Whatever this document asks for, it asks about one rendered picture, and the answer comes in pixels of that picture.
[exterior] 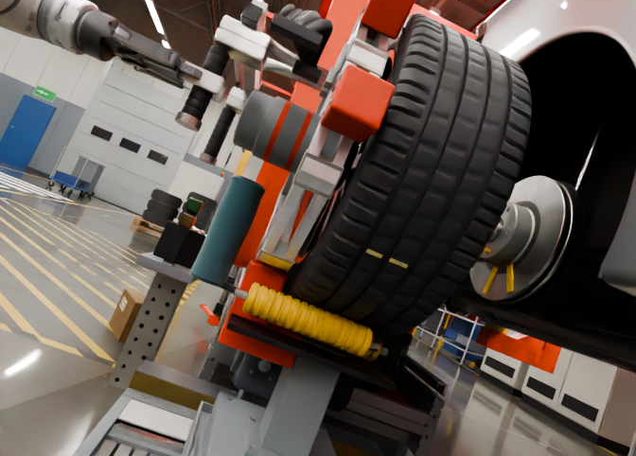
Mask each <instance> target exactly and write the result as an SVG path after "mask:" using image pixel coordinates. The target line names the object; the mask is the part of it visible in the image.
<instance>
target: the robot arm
mask: <svg viewBox="0 0 636 456"><path fill-rule="evenodd" d="M0 27H2V28H5V29H7V30H10V31H13V32H16V33H18V34H21V35H24V36H27V37H28V38H34V39H40V40H44V41H46V42H48V43H50V44H53V45H56V46H58V47H61V48H63V49H65V50H67V51H70V52H72V53H75V54H76V55H83V54H86V55H88V56H91V57H93V58H95V59H97V60H100V61H109V60H111V59H112V58H113V57H115V56H118V57H119V58H121V60H122V61H123V62H125V63H127V64H129V65H134V68H133V69H134V70H135V71H137V72H140V73H144V74H147V75H149V76H151V77H154V78H156V79H160V80H161V81H164V82H166V83H168V84H171V85H173V86H175V87H178V88H179V89H184V87H185V88H186V89H189V90H192V89H191V88H192V86H193V84H194V85H197V86H199V87H201V88H203V89H204V90H207V91H209V92H211V93H213V96H212V98H211V99H212V100H214V101H216V102H219V103H221V100H222V98H223V95H224V93H225V91H226V87H224V86H222V85H223V84H224V82H225V79H224V78H222V77H220V76H218V75H216V74H213V73H211V72H209V71H207V70H204V69H202V68H201V67H199V66H197V65H194V64H192V63H190V62H188V61H185V60H184V59H182V58H179V57H180V54H179V53H178V52H176V51H174V50H172V49H170V48H168V47H166V46H164V45H162V44H159V43H157V42H155V41H153V40H151V39H149V38H147V37H145V36H143V35H141V34H139V33H137V32H135V31H133V30H131V29H130V28H128V27H126V26H124V25H123V24H120V22H119V21H118V20H117V19H116V18H115V17H113V16H111V15H108V14H106V13H104V12H102V11H100V10H98V8H97V6H96V5H95V4H94V3H92V2H90V1H88V0H0Z"/></svg>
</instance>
